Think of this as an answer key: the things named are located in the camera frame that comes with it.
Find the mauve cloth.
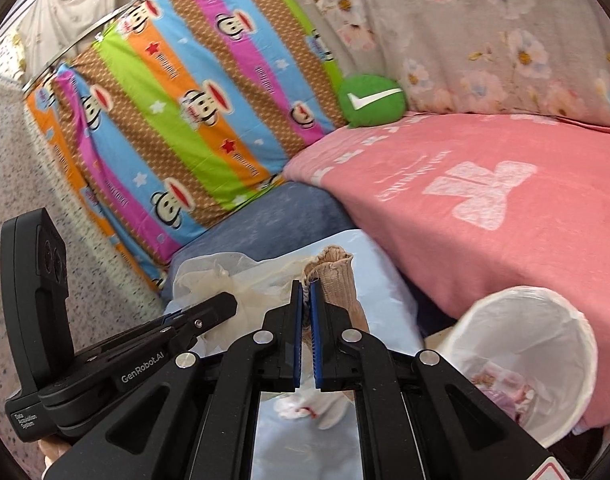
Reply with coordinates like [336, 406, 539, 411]
[490, 390, 524, 421]

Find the blue grey sofa cushion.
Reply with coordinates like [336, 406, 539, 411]
[167, 180, 356, 311]

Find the colourful monkey print blanket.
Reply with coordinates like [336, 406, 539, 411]
[25, 0, 352, 292]

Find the beige frilly cuff sock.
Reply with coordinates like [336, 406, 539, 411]
[280, 245, 372, 431]

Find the bin with white bag liner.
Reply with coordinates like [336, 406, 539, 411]
[437, 285, 600, 449]

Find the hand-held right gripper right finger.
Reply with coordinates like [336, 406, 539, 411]
[310, 279, 559, 480]

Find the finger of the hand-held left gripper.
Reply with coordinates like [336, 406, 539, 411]
[160, 292, 238, 347]

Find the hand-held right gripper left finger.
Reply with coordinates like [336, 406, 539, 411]
[45, 280, 306, 480]

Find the grey floral sheet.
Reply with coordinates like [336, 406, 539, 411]
[285, 0, 610, 132]

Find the green round check mark cushion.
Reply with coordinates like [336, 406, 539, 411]
[337, 74, 408, 129]

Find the pink blanket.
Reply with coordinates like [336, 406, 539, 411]
[282, 110, 610, 431]

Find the clear plastic bag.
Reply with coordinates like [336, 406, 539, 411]
[175, 252, 316, 357]

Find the white hanging cloth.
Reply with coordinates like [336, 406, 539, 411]
[15, 0, 196, 61]

